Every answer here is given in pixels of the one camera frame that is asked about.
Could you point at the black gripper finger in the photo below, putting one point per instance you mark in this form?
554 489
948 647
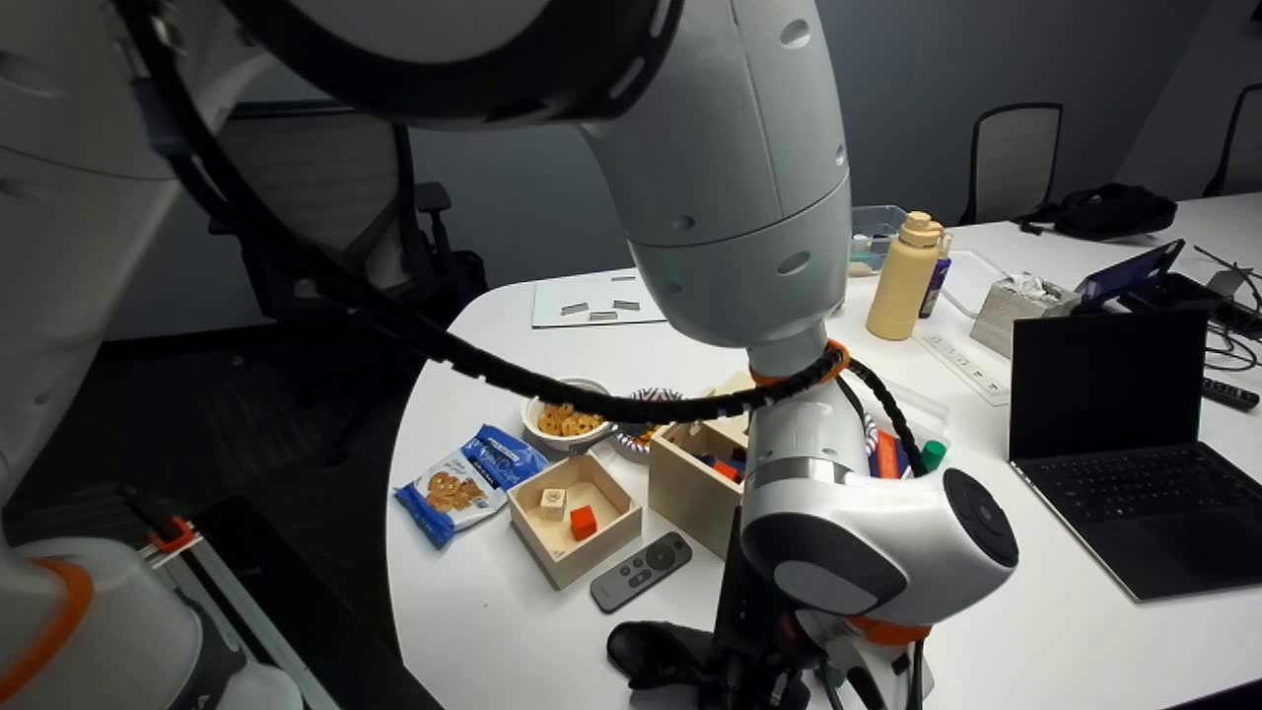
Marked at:
822 690
754 690

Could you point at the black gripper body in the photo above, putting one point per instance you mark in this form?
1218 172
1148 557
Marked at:
754 606

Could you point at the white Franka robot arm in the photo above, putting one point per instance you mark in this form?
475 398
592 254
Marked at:
737 158

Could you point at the black office chair with armrests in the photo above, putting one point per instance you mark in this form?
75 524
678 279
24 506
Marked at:
438 279

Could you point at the small white box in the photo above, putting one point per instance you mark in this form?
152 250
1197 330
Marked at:
1019 317

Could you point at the small green block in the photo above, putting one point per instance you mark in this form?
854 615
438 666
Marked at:
931 455

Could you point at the orange wooden cube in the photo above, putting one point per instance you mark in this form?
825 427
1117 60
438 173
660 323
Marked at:
580 523

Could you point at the small blue bottle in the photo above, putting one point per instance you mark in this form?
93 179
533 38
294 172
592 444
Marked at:
935 283

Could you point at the grey remote control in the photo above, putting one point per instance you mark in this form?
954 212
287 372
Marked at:
639 573

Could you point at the black backpack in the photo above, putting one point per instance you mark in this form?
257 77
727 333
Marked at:
1109 206

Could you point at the black laptop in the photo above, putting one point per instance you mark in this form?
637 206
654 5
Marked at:
1130 434

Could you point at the grey office chair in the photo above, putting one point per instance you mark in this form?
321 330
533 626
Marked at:
1240 138
1010 158

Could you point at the blue pretzel snack bag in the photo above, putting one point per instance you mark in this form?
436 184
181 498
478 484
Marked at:
461 485

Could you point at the aluminium rail with orange clamp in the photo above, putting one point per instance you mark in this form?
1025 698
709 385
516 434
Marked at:
200 576

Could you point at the white rectangular mat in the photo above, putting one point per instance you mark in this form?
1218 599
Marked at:
599 284

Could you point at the white bowl of pretzels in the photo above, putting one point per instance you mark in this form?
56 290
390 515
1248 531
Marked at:
564 425

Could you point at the open wooden tray box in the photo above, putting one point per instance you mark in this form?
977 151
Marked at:
579 553

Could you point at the black remote control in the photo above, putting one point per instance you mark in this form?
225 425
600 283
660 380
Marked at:
1230 393

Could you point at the white power strip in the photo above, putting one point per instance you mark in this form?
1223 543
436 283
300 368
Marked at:
968 364

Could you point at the yellow mustard bottle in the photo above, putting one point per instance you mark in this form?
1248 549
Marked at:
910 283

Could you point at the small orange object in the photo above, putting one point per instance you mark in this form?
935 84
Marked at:
890 455

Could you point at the wooden shape sorter box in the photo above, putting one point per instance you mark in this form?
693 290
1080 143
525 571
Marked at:
693 485

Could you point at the blue tablet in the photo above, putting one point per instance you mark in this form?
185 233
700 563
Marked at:
1130 268

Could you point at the clear plastic bin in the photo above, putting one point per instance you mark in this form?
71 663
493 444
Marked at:
879 239

